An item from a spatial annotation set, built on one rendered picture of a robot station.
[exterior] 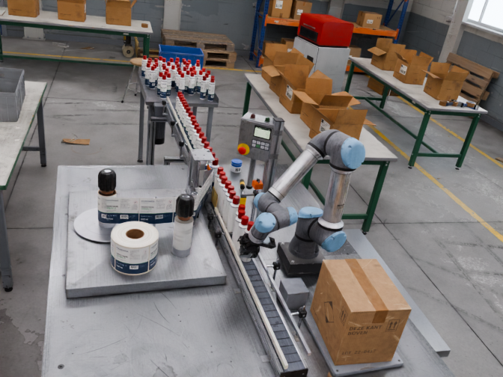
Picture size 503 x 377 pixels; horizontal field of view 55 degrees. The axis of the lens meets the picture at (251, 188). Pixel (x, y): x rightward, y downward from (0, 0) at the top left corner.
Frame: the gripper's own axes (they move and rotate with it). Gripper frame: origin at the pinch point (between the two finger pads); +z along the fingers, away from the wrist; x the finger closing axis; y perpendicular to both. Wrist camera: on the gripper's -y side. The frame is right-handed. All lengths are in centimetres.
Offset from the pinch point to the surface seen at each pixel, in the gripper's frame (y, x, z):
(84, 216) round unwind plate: 71, -37, 26
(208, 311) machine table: 23.0, 24.6, -2.0
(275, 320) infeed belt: -1.1, 34.5, -13.5
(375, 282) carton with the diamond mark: -35, 31, -39
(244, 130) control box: 0, -51, -27
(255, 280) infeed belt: -0.5, 12.5, -0.9
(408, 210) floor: -235, -104, 167
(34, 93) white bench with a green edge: 109, -214, 138
